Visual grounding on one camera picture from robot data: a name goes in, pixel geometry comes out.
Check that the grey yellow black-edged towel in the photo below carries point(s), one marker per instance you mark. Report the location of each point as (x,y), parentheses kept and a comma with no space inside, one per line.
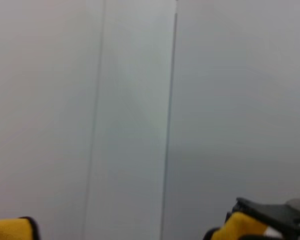
(5,230)

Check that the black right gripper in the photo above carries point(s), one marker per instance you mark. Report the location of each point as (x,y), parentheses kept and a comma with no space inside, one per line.
(285,217)

